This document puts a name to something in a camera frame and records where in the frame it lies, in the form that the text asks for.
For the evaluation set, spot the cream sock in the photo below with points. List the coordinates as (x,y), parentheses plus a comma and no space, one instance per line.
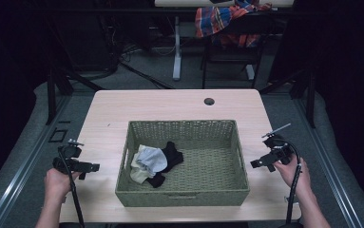
(137,174)

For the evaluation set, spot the plaid cloth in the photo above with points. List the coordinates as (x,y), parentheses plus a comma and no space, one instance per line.
(217,19)

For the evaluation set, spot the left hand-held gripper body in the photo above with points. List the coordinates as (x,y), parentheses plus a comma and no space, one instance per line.
(70,160)

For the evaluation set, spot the black metal stand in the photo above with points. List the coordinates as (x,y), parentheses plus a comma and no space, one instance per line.
(306,95)
(54,95)

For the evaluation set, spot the white desk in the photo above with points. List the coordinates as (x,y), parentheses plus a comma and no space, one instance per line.
(177,47)

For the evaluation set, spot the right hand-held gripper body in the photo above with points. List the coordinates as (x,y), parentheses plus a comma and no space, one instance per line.
(278,148)

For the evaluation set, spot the person's left hand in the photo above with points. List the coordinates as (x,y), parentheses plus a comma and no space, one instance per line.
(56,185)

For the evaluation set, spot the black chair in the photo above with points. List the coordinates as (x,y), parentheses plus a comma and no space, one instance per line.
(233,53)

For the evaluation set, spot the green woven basket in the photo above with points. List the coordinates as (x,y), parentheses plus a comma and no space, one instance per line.
(201,164)

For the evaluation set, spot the person's right hand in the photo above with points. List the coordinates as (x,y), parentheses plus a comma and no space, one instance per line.
(292,174)

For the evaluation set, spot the grey-blue sock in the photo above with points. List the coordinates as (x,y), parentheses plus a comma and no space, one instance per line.
(152,160)

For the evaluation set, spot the black sock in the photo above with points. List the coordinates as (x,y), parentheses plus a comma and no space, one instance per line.
(171,156)

